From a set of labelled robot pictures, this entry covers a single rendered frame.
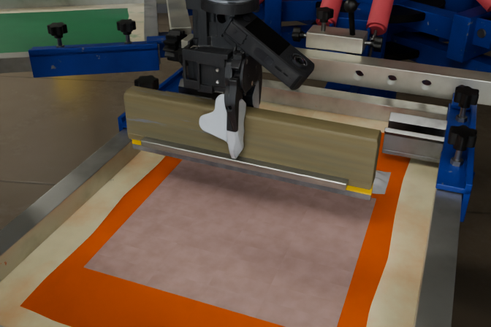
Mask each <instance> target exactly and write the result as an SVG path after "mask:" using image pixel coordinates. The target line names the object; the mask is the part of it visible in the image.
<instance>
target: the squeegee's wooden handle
mask: <svg viewBox="0 0 491 327"><path fill-rule="evenodd" d="M123 98H124V106H125V113H126V125H127V133H128V138H129V139H135V140H139V141H141V139H143V138H144V137H145V136H147V137H151V138H155V139H161V140H165V141H169V142H175V143H179V144H183V145H189V146H193V147H199V148H203V149H207V150H213V151H217V152H221V153H227V154H230V153H229V148H228V144H227V142H226V141H224V140H222V139H220V138H218V137H216V136H213V135H212V134H209V133H208V132H205V131H203V130H202V129H201V128H200V126H199V119H200V117H201V116H202V115H205V114H208V113H210V112H213V111H214V109H215V102H216V100H211V99H204V98H199V97H195V96H187V95H183V94H179V93H170V92H166V91H159V90H154V89H150V88H143V87H138V86H132V87H130V88H129V89H127V90H126V92H125V94H124V97H123ZM244 130H245V132H244V137H243V142H244V148H243V150H242V151H241V152H240V154H239V156H241V157H245V158H251V159H255V160H259V161H265V162H269V163H273V164H279V165H283V166H290V167H293V168H297V169H304V170H307V171H311V172H317V173H321V174H328V175H331V176H335V177H342V178H345V179H349V180H348V185H350V186H353V187H357V188H363V189H367V190H370V189H371V188H372V185H373V182H374V180H375V176H376V167H377V162H378V152H379V148H380V142H381V130H377V129H373V128H366V127H361V126H353V125H349V124H345V123H337V122H332V121H328V120H321V119H316V118H309V117H305V116H300V115H293V114H288V113H284V112H276V111H272V110H268V109H260V108H256V107H248V106H246V111H245V119H244Z"/></svg>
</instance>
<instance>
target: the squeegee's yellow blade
mask: <svg viewBox="0 0 491 327"><path fill-rule="evenodd" d="M132 144H136V145H141V141H139V140H135V139H132ZM346 190H348V191H353V192H358V193H363V194H367V195H371V193H372V191H373V185H372V188H371V189H370V190H367V189H363V188H357V187H353V186H350V185H348V186H347V188H346Z"/></svg>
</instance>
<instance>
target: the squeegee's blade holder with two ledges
mask: <svg viewBox="0 0 491 327"><path fill-rule="evenodd" d="M141 146H143V147H148V148H151V149H155V150H161V151H165V152H168V153H174V154H178V155H184V156H188V157H192V158H198V159H202V160H206V161H212V162H215V163H219V164H225V165H229V166H235V167H239V168H242V169H248V170H252V171H256V172H262V173H265V174H272V175H275V176H279V177H285V178H289V179H293V180H299V181H303V182H309V183H313V184H316V185H322V186H326V187H330V188H336V189H339V190H343V191H345V190H346V188H347V186H348V180H349V179H345V178H342V177H335V176H331V175H328V174H321V173H317V172H311V171H307V170H304V169H297V168H293V167H290V166H283V165H279V164H276V163H269V162H265V161H259V160H255V159H251V158H245V157H241V156H238V157H237V158H236V159H233V158H231V155H230V154H227V153H221V152H217V151H213V150H207V149H203V148H199V147H193V146H189V145H183V144H179V143H175V142H169V141H165V140H161V139H155V138H151V137H147V136H145V137H144V138H143V139H141Z"/></svg>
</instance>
